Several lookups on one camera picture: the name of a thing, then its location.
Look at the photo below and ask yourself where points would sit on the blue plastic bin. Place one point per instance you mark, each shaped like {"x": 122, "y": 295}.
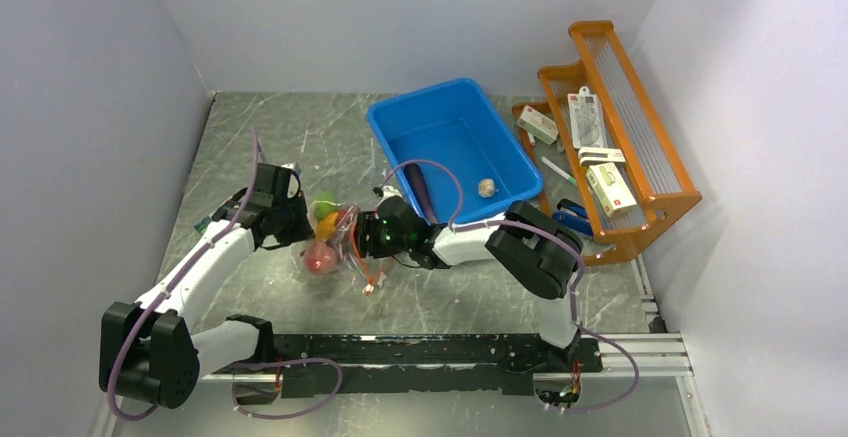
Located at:
{"x": 455, "y": 124}

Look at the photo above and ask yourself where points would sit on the white green pen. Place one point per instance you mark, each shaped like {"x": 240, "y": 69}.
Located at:
{"x": 558, "y": 170}

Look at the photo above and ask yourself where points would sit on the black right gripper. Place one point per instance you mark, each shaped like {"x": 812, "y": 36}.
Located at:
{"x": 367, "y": 225}

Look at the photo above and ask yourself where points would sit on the blue stapler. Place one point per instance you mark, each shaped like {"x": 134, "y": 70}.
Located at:
{"x": 573, "y": 216}

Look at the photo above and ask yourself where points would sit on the orange wooden rack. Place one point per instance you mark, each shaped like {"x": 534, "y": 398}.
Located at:
{"x": 654, "y": 172}

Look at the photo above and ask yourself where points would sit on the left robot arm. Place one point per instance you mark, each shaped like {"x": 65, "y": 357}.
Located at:
{"x": 179, "y": 301}

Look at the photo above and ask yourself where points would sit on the purple fake eggplant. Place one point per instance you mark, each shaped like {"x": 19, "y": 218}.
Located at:
{"x": 418, "y": 185}

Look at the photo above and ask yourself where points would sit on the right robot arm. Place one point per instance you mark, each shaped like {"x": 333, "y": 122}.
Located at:
{"x": 540, "y": 253}

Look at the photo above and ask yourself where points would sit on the white green small box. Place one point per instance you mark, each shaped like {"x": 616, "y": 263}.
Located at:
{"x": 538, "y": 125}

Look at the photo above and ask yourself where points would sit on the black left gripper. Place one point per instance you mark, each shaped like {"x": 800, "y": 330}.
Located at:
{"x": 304, "y": 231}

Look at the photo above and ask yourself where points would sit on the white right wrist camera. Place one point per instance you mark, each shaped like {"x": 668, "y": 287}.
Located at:
{"x": 386, "y": 192}

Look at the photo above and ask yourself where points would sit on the clear zip bag red seal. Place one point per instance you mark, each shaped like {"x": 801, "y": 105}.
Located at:
{"x": 343, "y": 242}

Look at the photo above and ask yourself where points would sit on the marker pen pack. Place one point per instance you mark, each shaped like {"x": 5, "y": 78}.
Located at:
{"x": 202, "y": 226}

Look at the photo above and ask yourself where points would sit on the black aluminium base frame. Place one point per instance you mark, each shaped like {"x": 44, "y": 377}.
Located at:
{"x": 301, "y": 365}

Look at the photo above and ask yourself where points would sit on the orange fake carrot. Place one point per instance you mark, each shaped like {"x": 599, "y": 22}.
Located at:
{"x": 327, "y": 226}

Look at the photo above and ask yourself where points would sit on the white flat box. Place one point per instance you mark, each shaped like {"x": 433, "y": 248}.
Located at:
{"x": 589, "y": 156}

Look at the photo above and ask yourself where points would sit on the clear blister pack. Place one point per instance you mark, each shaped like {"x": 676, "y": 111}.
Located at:
{"x": 587, "y": 126}

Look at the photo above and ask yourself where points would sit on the pink fake peach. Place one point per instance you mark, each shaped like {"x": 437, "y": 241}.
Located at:
{"x": 319, "y": 258}

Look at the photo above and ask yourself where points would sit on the white red large box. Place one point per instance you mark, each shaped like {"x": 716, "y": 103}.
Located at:
{"x": 610, "y": 189}

